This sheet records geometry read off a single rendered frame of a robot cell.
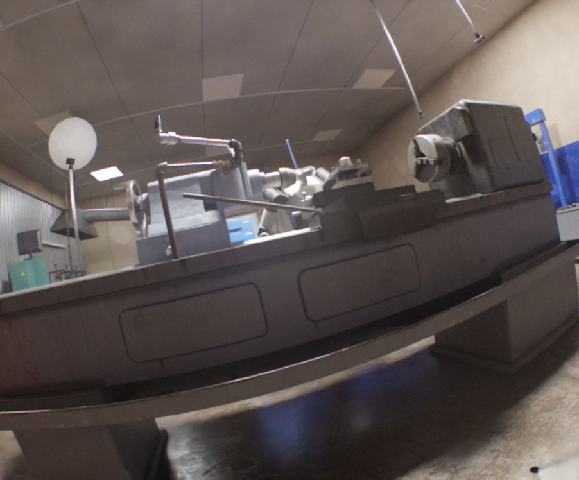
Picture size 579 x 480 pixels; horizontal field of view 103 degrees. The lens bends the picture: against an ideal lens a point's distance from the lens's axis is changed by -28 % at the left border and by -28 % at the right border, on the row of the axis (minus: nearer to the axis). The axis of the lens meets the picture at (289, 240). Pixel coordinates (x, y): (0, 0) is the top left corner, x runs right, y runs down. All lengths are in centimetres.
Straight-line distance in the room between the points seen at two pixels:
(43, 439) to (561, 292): 245
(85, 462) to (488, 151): 216
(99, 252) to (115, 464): 782
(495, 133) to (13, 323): 227
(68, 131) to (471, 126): 441
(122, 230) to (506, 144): 833
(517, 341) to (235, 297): 126
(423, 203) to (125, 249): 809
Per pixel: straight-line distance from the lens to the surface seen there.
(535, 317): 175
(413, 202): 110
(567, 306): 205
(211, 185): 125
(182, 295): 103
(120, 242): 876
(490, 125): 181
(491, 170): 168
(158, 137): 115
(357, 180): 160
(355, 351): 97
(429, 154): 165
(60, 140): 468
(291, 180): 134
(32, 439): 138
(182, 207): 121
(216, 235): 113
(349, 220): 109
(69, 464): 135
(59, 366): 122
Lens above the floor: 76
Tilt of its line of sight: 3 degrees up
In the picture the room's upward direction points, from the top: 13 degrees counter-clockwise
